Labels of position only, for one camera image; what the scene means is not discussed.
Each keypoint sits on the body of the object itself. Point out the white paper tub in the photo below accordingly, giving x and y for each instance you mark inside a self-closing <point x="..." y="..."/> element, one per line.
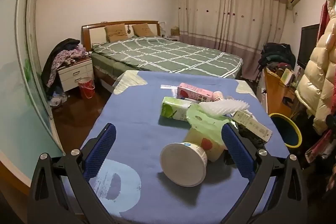
<point x="181" y="163"/>

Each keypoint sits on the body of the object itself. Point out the wooden bed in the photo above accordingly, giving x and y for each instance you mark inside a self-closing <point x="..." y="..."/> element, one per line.
<point x="97" y="32"/>

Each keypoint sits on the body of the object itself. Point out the yellow strawberry print cup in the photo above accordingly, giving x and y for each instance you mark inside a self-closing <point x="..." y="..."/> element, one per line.
<point x="207" y="145"/>

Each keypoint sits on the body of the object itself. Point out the tissue box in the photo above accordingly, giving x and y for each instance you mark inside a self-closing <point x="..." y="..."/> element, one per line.
<point x="175" y="31"/>

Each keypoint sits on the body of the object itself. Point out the green plastic bag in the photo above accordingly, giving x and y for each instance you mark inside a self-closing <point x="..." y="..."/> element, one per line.
<point x="202" y="121"/>

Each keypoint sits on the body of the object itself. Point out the wooden desk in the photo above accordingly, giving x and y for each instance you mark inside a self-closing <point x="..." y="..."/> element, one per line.
<point x="274" y="92"/>

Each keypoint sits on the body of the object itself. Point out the white foam net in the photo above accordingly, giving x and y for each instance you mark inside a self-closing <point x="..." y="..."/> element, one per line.
<point x="223" y="108"/>

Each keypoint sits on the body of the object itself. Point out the cream puffer jacket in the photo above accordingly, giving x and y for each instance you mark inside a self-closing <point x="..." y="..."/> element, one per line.
<point x="321" y="69"/>

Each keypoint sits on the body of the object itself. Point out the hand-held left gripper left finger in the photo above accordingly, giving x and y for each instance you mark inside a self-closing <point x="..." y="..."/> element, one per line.
<point x="101" y="150"/>

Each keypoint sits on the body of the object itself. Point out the pink and cream curtain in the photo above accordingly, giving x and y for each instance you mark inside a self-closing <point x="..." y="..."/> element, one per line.
<point x="223" y="19"/>

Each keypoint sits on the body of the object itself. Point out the green checked bedspread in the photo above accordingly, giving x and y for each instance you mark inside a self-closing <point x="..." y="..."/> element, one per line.
<point x="162" y="56"/>

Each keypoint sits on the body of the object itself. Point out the yellow rimmed blue bin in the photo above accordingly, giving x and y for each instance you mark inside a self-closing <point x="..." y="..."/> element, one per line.
<point x="287" y="132"/>

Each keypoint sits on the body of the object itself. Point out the green box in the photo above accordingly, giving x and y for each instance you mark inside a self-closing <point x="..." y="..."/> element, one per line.
<point x="286" y="76"/>

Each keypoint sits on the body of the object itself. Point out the sliding wardrobe door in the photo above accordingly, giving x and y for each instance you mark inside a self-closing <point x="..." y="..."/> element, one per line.
<point x="18" y="82"/>

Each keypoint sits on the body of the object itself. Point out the brown pillow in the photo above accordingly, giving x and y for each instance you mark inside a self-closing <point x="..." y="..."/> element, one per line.
<point x="116" y="33"/>
<point x="143" y="30"/>

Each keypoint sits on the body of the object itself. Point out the pink milk carton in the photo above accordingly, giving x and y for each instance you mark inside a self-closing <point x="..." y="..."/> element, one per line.
<point x="194" y="91"/>

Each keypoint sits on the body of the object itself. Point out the red bucket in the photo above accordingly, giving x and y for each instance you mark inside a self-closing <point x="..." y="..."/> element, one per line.
<point x="86" y="87"/>

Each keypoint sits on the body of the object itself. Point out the white nightstand with clothes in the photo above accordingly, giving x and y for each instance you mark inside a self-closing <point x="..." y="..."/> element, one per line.
<point x="63" y="56"/>

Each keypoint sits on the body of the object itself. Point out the black television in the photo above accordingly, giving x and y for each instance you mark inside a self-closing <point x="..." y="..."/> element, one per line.
<point x="308" y="45"/>

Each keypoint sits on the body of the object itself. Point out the white pill bottle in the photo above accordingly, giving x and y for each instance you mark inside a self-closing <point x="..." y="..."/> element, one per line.
<point x="218" y="96"/>

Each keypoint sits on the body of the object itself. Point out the dark clothes pile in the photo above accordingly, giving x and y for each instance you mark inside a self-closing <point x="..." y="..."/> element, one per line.
<point x="277" y="54"/>

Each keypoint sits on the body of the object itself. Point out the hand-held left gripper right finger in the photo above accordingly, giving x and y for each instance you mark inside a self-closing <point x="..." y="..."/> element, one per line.
<point x="237" y="153"/>

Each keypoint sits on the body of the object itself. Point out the pink patterned cloth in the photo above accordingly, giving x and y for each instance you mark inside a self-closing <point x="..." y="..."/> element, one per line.
<point x="319" y="149"/>

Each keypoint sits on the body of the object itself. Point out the clear plastic bags pile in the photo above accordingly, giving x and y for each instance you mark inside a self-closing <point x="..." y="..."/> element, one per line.
<point x="59" y="99"/>

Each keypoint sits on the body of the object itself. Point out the green and white bottle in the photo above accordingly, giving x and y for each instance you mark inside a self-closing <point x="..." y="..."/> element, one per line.
<point x="173" y="108"/>

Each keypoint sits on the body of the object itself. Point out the red hanging garment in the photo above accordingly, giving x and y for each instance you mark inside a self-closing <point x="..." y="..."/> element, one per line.
<point x="325" y="16"/>

